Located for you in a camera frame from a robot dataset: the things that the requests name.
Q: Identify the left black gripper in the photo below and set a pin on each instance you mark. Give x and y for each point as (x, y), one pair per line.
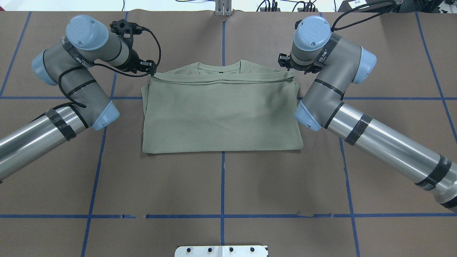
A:
(130, 61)

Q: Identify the far black relay board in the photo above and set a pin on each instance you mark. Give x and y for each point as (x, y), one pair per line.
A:
(268, 6)

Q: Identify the black label box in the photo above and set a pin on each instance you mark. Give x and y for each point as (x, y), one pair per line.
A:
(373, 6)

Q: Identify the black relay board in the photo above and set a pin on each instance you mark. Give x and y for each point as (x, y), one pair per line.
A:
(305, 6)
(268, 6)

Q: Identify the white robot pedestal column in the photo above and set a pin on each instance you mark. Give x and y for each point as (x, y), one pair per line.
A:
(222, 251)

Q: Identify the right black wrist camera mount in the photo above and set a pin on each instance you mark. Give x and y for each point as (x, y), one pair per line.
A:
(300, 25)

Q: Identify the green long sleeve shirt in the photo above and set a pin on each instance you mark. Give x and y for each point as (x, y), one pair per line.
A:
(203, 108)

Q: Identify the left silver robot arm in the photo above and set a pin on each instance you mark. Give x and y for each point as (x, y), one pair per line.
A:
(87, 43)

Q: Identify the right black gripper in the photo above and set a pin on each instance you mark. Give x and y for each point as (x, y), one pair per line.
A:
(284, 60)

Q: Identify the near black relay board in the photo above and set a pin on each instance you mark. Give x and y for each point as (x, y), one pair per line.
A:
(305, 6)

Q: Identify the aluminium frame post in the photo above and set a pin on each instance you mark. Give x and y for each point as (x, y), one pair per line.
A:
(223, 8)

